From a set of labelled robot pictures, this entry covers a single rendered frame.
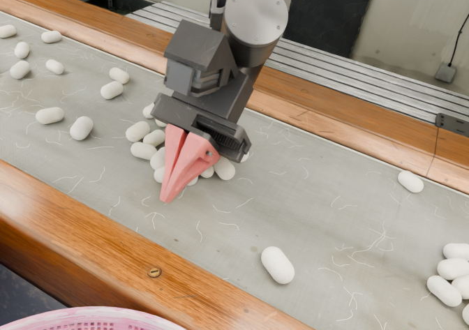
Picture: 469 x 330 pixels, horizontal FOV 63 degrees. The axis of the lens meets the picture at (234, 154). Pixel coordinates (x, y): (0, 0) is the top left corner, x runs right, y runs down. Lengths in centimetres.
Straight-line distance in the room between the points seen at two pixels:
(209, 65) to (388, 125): 36
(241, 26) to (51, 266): 27
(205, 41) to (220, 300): 21
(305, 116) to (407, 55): 196
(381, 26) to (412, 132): 189
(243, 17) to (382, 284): 28
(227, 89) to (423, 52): 217
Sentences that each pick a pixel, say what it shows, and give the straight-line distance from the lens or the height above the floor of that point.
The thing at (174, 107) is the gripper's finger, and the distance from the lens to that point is 40.
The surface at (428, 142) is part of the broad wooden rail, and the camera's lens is 62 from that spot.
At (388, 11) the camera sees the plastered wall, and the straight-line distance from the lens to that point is 246.
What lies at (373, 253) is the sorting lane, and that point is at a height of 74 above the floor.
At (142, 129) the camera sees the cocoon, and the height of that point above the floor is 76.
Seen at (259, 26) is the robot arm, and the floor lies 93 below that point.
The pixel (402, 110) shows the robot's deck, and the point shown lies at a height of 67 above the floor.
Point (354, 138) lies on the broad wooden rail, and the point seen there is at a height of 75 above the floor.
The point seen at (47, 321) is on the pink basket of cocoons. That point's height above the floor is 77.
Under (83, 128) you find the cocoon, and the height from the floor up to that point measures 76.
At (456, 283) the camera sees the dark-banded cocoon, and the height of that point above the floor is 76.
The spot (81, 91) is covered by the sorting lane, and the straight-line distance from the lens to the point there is 62.
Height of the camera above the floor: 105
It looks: 38 degrees down
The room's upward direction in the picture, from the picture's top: 11 degrees clockwise
